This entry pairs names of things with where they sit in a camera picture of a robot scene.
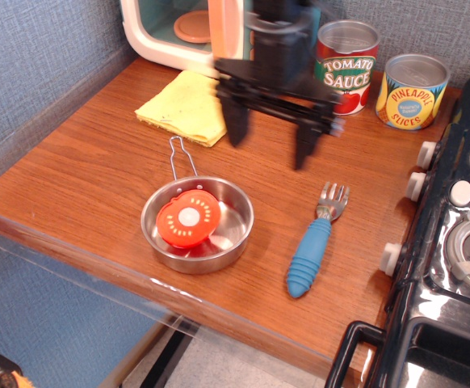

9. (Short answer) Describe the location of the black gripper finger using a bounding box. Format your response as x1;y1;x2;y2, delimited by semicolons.
221;95;250;147
294;119;327;170

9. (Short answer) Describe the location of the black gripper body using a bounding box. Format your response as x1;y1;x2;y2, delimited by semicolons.
215;25;344;136

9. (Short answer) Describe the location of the blue handled metal fork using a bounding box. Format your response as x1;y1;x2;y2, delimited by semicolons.
286;182;350;298

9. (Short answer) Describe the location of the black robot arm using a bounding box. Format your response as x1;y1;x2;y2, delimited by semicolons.
215;1;342;170

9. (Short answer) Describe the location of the yellow folded towel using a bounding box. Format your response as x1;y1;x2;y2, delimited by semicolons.
135;70;227;147

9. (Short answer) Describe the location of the tomato sauce can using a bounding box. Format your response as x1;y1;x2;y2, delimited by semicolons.
314;19;380;116

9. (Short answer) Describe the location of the toy microwave teal and cream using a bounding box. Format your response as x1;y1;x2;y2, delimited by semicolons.
120;1;255;78

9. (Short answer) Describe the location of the orange microwave plate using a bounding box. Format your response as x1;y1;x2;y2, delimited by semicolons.
174;10;211;44

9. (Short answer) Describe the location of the pineapple slices can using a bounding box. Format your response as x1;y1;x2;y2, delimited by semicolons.
376;53;451;131

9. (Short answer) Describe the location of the red toy tomato slice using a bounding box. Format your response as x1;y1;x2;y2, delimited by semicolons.
156;189;221;248

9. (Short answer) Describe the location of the small steel pan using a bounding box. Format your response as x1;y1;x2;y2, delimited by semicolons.
141;136;254;275

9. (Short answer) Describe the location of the white stove knob middle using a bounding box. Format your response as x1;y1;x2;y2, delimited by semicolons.
405;172;426;202

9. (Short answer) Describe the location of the white stove knob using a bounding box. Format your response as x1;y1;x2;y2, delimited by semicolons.
417;141;438;170
405;172;426;202
380;242;403;276

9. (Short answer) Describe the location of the white stove knob upper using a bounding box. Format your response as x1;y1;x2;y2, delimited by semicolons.
417;141;438;170

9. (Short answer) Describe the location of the white stove knob lower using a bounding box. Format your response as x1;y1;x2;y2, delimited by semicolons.
380;242;403;276

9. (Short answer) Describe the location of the black toy stove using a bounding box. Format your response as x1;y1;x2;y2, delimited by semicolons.
326;79;470;387

